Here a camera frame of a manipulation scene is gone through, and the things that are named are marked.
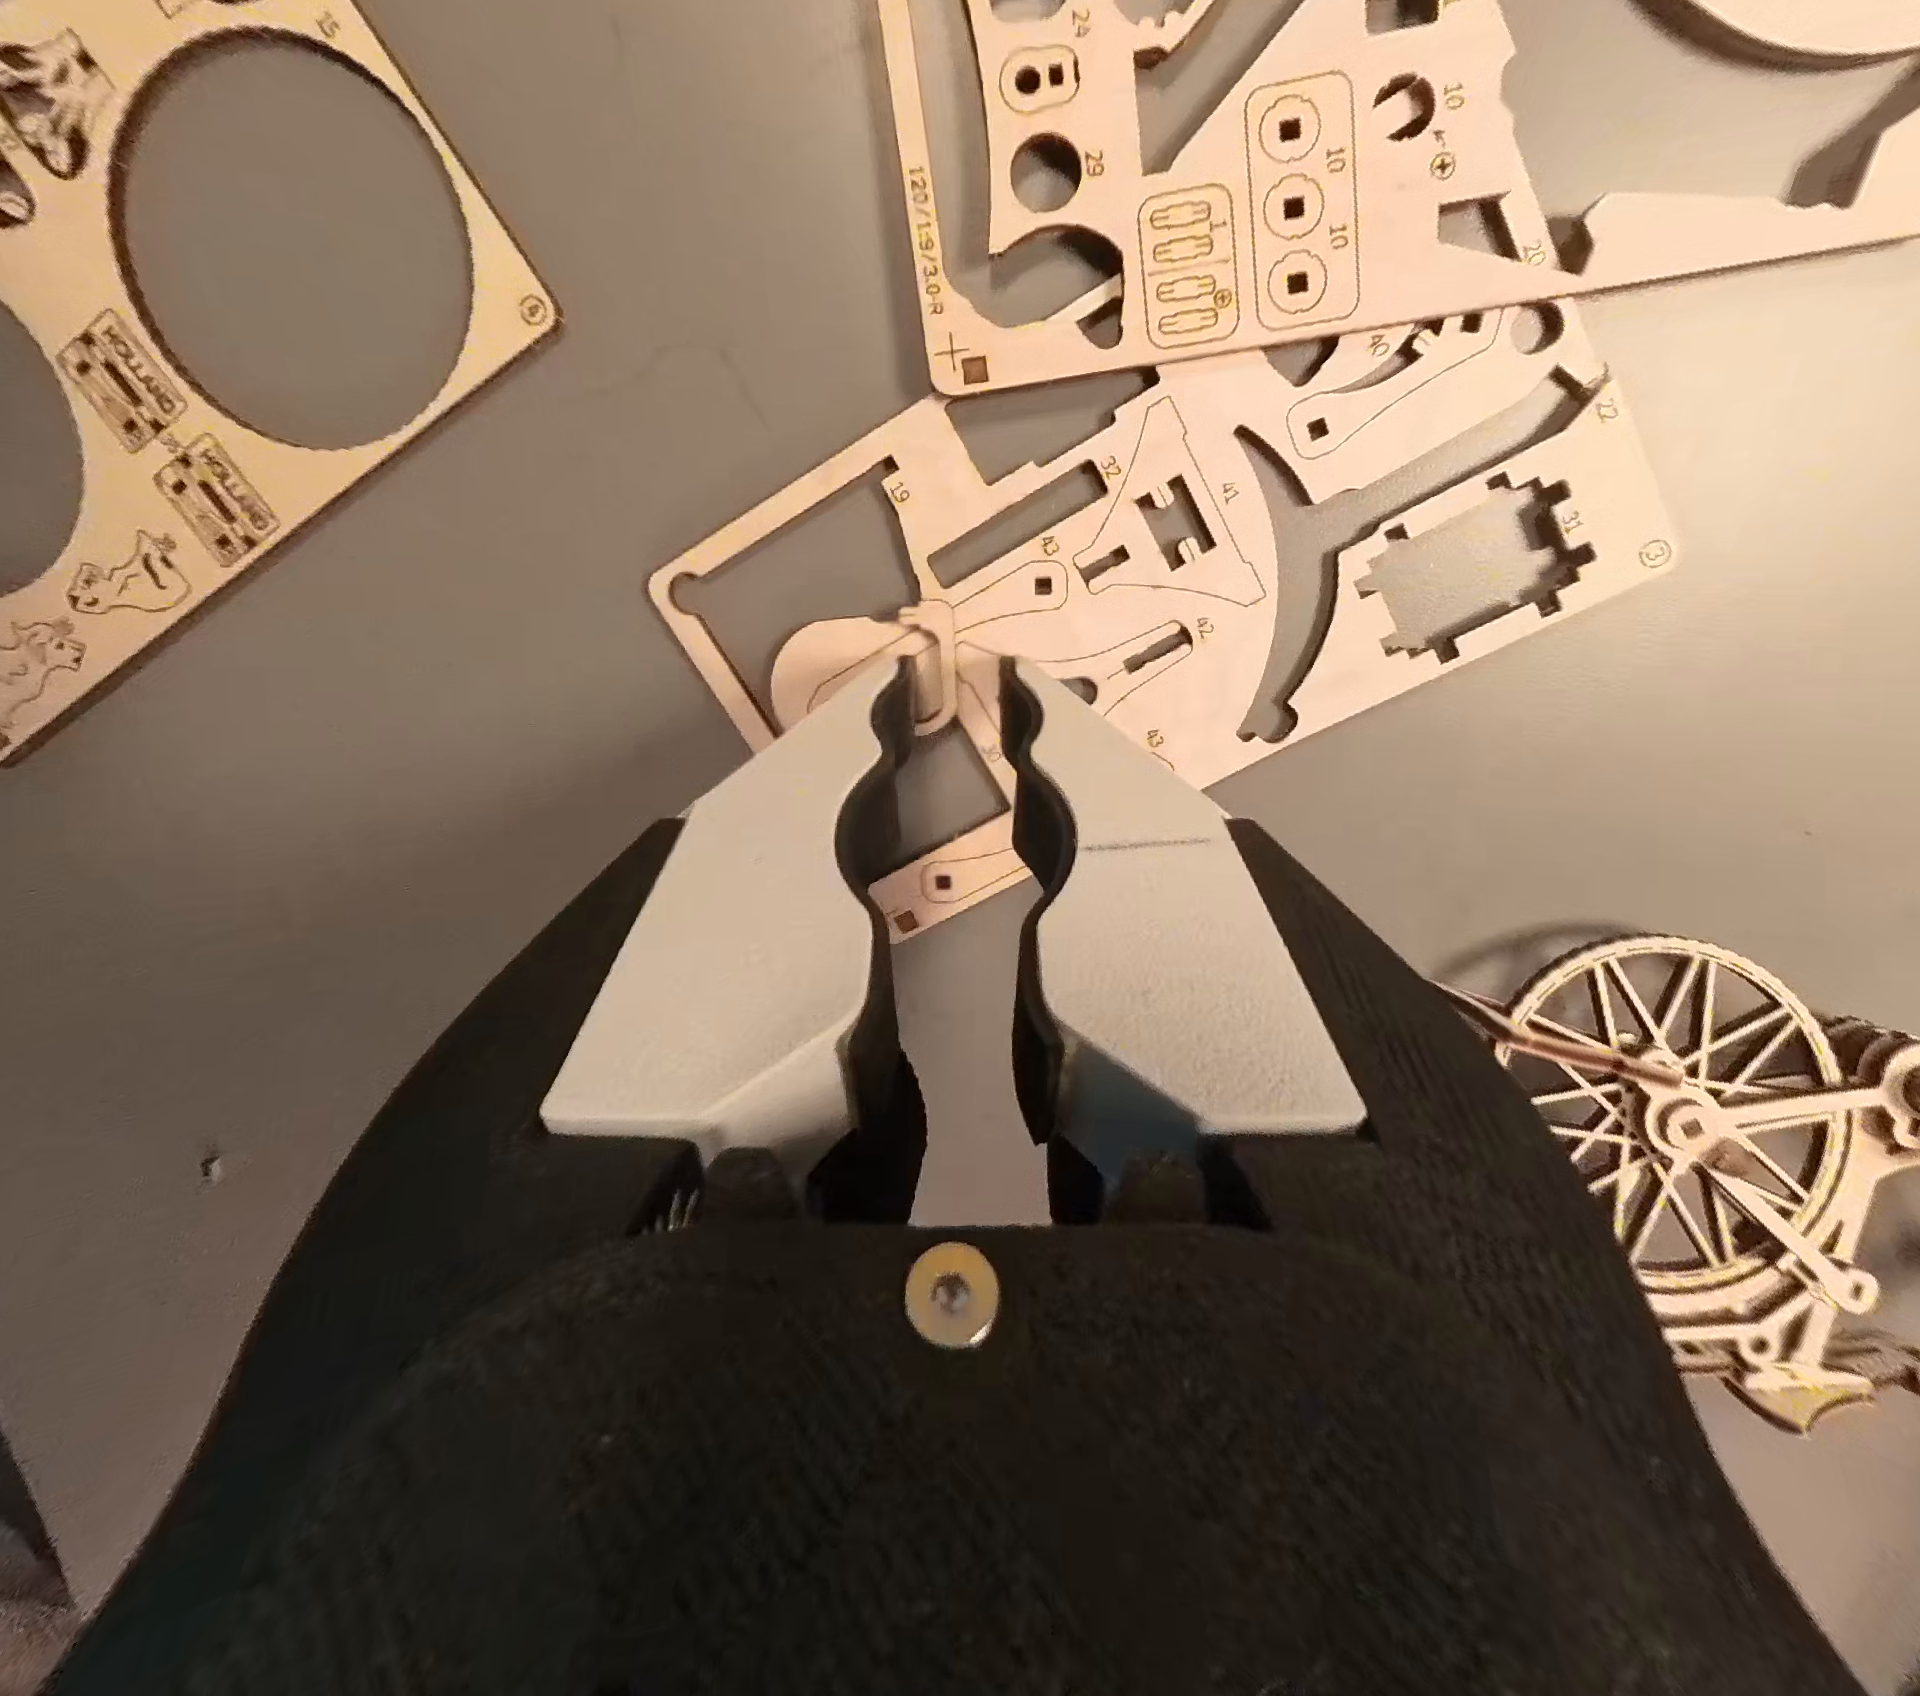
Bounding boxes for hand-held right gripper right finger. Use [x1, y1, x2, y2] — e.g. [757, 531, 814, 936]
[996, 661, 1371, 1227]

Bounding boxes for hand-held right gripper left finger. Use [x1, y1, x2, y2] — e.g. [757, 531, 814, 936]
[537, 661, 940, 1227]

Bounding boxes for small wooden link part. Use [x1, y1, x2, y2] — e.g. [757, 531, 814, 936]
[897, 599, 962, 738]

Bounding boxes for wooden sheet with stepped cutout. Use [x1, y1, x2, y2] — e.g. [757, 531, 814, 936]
[648, 301, 1680, 941]

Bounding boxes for wooden bicycle model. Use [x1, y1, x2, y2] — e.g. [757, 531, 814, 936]
[1425, 923, 1920, 1437]

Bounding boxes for wooden sheet with many holes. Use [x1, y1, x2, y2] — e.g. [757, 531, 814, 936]
[851, 0, 1920, 400]

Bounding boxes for wooden sheet with round holes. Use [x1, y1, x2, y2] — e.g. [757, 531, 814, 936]
[0, 0, 561, 768]

